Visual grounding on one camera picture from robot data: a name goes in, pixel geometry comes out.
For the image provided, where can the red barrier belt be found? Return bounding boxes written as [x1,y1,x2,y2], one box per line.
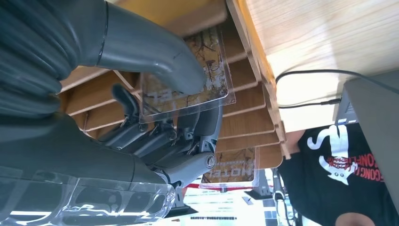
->
[186,183,265,192]

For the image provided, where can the clear plastic cover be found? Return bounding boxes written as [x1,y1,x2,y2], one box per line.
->
[0,167,177,226]

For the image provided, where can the person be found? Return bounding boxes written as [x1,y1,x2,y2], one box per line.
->
[277,124,399,226]

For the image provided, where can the grey laptop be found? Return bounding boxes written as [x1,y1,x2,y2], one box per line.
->
[335,69,399,216]

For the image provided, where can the black laptop cable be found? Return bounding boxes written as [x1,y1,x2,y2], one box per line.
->
[275,69,399,110]

